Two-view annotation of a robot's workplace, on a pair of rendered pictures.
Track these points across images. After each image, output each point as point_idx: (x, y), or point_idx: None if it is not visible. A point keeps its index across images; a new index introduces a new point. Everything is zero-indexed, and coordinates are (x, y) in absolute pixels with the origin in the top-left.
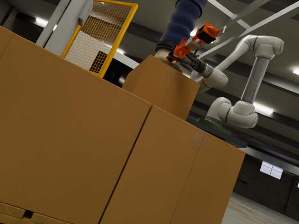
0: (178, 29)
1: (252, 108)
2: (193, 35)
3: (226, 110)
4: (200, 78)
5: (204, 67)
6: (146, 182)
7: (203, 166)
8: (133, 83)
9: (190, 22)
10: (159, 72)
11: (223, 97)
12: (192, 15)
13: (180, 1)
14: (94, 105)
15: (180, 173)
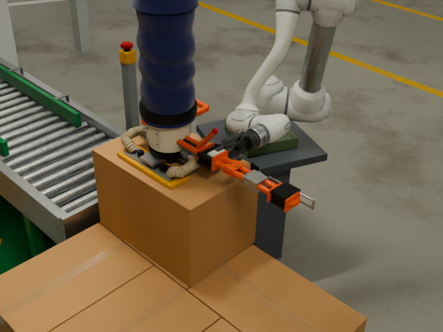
0: (178, 84)
1: (322, 98)
2: (256, 184)
3: (282, 109)
4: (241, 124)
5: (257, 144)
6: None
7: None
8: (171, 236)
9: (191, 54)
10: (209, 213)
11: (268, 82)
12: (188, 33)
13: (153, 19)
14: None
15: None
